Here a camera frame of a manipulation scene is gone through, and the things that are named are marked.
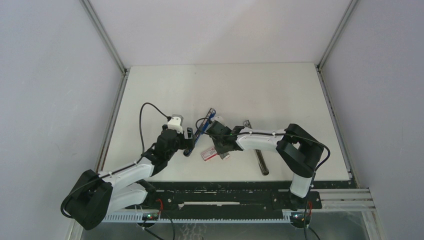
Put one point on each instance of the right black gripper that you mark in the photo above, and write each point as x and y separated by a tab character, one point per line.
220	150

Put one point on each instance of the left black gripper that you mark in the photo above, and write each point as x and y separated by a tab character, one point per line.
188	143

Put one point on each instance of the blue black stapler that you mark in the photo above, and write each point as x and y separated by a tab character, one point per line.
201	125

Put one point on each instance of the red white staple box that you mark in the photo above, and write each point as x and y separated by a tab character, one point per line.
209	153

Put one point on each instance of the silver white stapler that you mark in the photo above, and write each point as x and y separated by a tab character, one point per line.
261	162

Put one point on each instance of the staple box tray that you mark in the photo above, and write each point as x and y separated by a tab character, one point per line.
224	156

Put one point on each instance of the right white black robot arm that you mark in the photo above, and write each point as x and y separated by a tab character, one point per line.
302	153

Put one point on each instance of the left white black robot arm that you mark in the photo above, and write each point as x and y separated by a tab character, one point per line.
96	195

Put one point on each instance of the left green circuit board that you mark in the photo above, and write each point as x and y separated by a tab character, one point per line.
150	217

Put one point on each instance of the green circuit board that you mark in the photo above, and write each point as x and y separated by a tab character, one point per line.
150	217
300	217

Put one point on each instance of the right green circuit board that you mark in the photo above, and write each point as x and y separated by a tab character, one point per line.
300	217

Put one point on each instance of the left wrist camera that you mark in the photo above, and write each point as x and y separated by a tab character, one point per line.
175	123

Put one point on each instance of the left aluminium frame post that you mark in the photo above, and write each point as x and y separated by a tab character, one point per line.
93	16

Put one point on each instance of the aluminium frame post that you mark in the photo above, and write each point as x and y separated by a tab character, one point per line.
347	15
93	16

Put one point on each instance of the white slotted cable duct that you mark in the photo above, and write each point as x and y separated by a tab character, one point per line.
136	217

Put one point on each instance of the right aluminium frame post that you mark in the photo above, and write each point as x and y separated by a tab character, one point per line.
347	15

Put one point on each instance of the aluminium front rail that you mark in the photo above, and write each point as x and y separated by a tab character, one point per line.
346	200

